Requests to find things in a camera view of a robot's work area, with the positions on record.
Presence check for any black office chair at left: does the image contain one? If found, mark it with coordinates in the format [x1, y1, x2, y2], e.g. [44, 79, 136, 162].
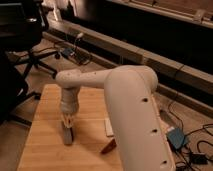
[0, 51, 41, 126]

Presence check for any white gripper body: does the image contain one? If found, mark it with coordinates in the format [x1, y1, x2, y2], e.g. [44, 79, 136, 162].
[60, 87, 80, 116]

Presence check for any black cable on floor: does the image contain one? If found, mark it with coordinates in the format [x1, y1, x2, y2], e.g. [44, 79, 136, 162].
[166, 96, 213, 171]

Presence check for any blue power adapter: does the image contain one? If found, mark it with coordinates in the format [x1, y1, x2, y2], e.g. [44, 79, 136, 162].
[166, 127, 189, 150]

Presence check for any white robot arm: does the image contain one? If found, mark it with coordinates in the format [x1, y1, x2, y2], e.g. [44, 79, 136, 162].
[56, 65, 176, 171]

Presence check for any white sponge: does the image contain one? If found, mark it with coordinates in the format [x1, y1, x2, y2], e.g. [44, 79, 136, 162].
[104, 118, 114, 137]

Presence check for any black office chair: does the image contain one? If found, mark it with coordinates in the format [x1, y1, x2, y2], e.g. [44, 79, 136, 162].
[0, 0, 60, 78]
[0, 51, 41, 126]

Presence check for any red chili pepper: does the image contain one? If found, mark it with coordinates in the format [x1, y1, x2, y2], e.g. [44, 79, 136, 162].
[101, 139, 116, 154]

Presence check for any black adapter on floor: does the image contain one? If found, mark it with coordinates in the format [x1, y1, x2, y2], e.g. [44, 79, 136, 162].
[190, 153, 207, 165]

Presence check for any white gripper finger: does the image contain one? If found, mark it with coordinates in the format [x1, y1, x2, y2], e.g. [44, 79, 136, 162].
[61, 114, 66, 126]
[68, 115, 75, 128]

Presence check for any blue box on floor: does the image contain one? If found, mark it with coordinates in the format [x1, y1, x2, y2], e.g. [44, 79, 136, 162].
[61, 47, 75, 59]

